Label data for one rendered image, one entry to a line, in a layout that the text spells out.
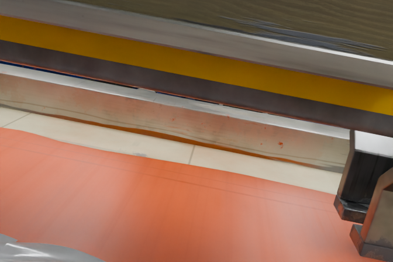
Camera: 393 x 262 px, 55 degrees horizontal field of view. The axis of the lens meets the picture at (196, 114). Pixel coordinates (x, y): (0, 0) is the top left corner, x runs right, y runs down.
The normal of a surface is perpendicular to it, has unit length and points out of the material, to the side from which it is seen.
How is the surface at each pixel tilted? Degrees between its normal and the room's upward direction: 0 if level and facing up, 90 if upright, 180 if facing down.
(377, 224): 90
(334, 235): 0
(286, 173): 0
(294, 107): 90
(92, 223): 0
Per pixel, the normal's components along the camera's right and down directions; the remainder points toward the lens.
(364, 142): 0.05, -0.49
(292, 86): -0.10, 0.26
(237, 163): 0.17, -0.95
